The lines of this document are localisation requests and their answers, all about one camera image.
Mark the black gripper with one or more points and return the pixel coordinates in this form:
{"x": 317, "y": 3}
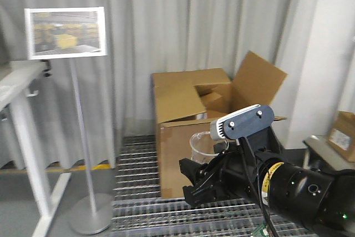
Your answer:
{"x": 244, "y": 170}

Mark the clear glass beaker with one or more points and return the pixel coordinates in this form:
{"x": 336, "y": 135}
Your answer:
{"x": 204, "y": 148}

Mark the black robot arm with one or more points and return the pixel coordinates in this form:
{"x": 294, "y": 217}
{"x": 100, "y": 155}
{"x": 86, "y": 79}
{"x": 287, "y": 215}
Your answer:
{"x": 322, "y": 202}

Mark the metal grate platform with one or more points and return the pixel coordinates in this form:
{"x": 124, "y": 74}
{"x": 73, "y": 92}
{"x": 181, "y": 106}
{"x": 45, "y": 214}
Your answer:
{"x": 139, "y": 209}

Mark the green circuit board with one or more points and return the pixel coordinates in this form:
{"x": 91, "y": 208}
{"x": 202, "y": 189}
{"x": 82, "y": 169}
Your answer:
{"x": 260, "y": 231}

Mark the large cardboard box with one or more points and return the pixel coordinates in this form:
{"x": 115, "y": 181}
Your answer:
{"x": 186, "y": 102}

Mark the small cardboard box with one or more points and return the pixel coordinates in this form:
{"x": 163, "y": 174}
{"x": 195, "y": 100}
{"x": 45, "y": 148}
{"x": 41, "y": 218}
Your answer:
{"x": 341, "y": 135}

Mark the grey curtain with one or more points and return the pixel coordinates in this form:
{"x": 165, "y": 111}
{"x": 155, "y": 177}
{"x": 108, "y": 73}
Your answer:
{"x": 150, "y": 36}

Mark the sign on silver stand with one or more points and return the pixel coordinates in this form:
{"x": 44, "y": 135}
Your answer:
{"x": 59, "y": 33}

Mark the white standing desk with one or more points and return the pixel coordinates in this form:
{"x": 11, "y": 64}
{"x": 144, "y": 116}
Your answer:
{"x": 14, "y": 92}

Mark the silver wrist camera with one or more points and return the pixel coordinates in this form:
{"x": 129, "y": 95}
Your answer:
{"x": 242, "y": 123}

